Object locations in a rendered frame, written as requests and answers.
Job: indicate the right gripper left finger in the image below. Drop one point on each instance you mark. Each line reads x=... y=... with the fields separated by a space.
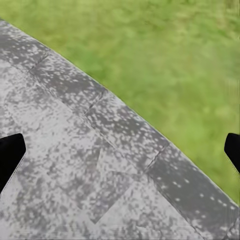
x=12 y=150

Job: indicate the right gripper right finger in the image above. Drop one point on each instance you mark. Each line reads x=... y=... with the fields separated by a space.
x=232 y=149

